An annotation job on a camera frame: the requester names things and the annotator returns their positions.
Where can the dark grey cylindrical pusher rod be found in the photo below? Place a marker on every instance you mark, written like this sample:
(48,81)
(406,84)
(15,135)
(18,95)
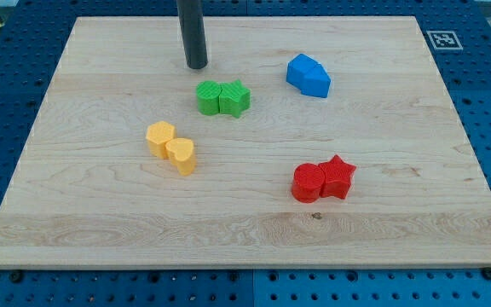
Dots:
(190,14)

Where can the blue cube block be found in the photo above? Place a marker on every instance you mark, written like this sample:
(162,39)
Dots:
(297,68)

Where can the blue triangle block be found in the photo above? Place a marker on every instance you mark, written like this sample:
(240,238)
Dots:
(316,82)

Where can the green cylinder block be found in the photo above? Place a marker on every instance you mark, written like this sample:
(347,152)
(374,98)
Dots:
(207,94)

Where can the green star block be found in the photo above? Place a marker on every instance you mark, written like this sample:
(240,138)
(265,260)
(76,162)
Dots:
(234,98)

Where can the yellow hexagon block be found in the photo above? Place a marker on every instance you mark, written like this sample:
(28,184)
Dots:
(158,134)

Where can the yellow heart block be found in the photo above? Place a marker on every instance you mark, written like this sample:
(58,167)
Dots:
(181,153)

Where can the light wooden board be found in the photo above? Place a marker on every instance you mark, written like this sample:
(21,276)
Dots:
(88,194)

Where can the red cylinder block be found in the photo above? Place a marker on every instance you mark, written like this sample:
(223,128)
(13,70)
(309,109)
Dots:
(308,180)

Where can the red star block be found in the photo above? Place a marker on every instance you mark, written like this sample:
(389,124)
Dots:
(338,177)

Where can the white fiducial marker tag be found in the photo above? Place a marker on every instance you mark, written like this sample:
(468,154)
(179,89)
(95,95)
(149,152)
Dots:
(444,40)

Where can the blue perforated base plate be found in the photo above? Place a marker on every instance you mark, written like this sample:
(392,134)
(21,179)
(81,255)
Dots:
(31,43)

